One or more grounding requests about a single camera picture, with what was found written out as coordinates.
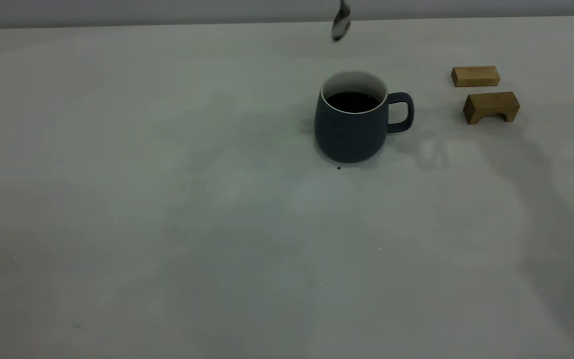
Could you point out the dark grey ceramic mug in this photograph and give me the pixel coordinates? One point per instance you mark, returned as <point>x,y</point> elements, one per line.
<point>349,132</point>

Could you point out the flat rectangular wooden block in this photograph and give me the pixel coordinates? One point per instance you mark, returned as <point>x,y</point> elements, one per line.
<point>475,76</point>

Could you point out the arched wooden block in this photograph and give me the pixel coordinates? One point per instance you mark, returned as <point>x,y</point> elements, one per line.
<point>491,102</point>

